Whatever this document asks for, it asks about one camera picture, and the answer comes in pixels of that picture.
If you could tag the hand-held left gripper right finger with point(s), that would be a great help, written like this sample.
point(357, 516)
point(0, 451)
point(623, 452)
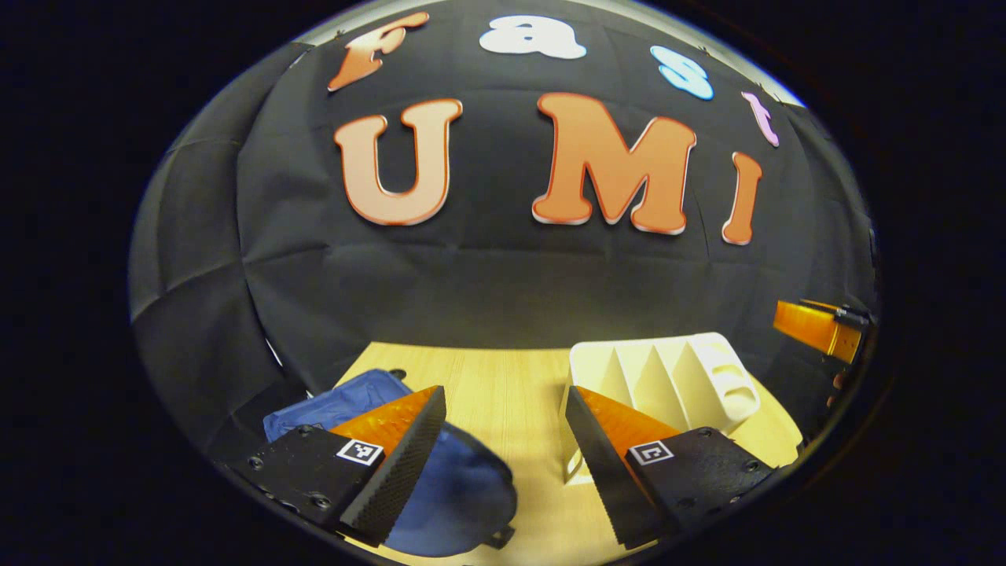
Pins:
point(609, 472)

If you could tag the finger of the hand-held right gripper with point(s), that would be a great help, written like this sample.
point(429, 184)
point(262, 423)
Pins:
point(809, 326)

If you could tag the blue schoolbag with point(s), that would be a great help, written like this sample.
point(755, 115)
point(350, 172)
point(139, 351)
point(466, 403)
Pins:
point(460, 495)

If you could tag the white plastic bookshelf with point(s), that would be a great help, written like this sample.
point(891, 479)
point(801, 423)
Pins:
point(707, 377)

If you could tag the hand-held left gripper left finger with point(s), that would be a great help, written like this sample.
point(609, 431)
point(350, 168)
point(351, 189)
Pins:
point(397, 472)

